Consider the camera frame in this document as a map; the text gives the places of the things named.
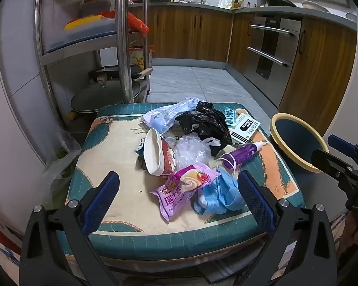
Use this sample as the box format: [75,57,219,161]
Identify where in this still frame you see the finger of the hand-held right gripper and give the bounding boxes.
[327,135,358,161]
[310,148,358,186]

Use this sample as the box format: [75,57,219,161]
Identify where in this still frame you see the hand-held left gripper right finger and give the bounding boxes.
[238,170,337,286]

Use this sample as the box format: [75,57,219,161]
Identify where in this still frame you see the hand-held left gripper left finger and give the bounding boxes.
[19,171,120,286]

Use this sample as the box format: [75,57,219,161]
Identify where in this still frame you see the blue face mask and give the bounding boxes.
[192,158,247,215]

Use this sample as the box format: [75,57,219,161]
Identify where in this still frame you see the blue bin with yellow rim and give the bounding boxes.
[270,112,330,174]

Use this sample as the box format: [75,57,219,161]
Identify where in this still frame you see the white paper noodle bowl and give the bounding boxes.
[136,128,176,176]

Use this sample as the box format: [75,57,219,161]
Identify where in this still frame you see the white medicine box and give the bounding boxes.
[228,114,261,143]

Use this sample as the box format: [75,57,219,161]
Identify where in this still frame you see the pink snack packet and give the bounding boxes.
[151,162,222,222]

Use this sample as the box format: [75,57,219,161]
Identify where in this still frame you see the clear plastic bag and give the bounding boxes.
[166,134,212,170]

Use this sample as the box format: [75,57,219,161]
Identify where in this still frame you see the pill blister pack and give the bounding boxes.
[222,108,242,127]

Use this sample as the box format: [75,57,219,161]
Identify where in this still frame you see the black plastic bag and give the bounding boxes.
[175,101,233,157]

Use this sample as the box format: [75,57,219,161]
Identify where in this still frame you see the person's right hand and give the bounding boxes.
[344,212,358,263]

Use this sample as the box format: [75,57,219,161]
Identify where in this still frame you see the purple squeeze tube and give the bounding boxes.
[219,141,266,170]

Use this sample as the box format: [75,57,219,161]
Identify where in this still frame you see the clear bag of greens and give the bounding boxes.
[43,131,82,203]

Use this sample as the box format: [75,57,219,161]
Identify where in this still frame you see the white courier mailer bag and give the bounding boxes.
[141,97,200,134]

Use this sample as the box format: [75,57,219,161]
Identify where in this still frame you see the stainless steel oven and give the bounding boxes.
[244,16,302,82]

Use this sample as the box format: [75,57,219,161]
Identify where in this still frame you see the grey plastic tray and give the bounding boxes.
[43,18,120,52]

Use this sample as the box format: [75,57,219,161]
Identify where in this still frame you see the steel shelf rack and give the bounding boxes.
[34,0,153,120]

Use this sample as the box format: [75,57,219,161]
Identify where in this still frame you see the yellow plastic board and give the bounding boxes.
[64,15,108,31]

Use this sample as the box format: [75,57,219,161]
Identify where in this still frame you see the red plastic bag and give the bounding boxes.
[100,10,150,36]

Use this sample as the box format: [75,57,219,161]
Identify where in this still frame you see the wooden kitchen cabinets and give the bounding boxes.
[128,4,358,132]

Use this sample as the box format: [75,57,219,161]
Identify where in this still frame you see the glass jar red lid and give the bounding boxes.
[79,0,111,18]

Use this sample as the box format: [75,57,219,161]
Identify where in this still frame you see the black square pan wooden handle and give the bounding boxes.
[88,65,153,84]

